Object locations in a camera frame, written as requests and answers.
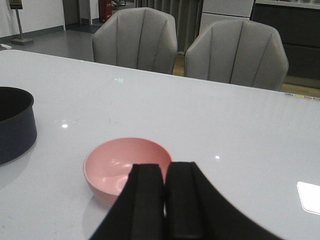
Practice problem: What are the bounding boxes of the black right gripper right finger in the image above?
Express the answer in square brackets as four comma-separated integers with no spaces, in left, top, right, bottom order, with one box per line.
[165,162,278,240]

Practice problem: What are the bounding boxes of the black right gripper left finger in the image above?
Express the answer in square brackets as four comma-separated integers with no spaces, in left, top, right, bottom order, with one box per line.
[90,163,164,240]

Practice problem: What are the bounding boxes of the pink bowl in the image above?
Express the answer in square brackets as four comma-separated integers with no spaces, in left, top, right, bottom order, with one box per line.
[83,137,173,206]

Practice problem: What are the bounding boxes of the dark blue saucepan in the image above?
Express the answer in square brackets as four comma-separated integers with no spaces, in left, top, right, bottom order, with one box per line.
[0,86,37,164]

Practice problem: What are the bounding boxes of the right grey upholstered chair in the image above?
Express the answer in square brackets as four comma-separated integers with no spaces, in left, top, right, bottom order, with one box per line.
[184,19,289,91]

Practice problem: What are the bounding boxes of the grey upholstered chair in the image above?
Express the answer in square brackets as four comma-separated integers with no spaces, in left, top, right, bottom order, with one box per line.
[184,19,289,91]
[92,7,178,75]

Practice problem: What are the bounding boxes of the left grey upholstered chair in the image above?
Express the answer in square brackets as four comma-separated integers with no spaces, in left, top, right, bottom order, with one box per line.
[92,7,178,75]

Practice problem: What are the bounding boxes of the white refrigerator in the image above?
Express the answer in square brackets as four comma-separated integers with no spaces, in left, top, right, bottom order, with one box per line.
[199,0,255,32]

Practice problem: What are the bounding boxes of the red bin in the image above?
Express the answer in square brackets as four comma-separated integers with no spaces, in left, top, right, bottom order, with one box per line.
[98,0,112,23]

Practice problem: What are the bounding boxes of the dark kitchen counter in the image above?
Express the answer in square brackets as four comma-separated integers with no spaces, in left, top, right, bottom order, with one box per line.
[251,0,320,80]

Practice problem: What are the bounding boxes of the sign stand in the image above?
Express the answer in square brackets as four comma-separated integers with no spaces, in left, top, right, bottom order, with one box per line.
[9,0,34,46]

